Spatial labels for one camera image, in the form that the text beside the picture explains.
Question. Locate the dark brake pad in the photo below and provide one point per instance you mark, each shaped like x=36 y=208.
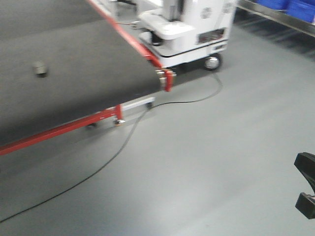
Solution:
x=40 y=69

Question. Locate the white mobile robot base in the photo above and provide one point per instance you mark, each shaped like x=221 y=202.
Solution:
x=183 y=31

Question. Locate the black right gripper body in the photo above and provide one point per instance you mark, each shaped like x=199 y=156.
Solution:
x=305 y=163

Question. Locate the red conveyor frame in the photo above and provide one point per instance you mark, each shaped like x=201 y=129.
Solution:
x=94 y=66

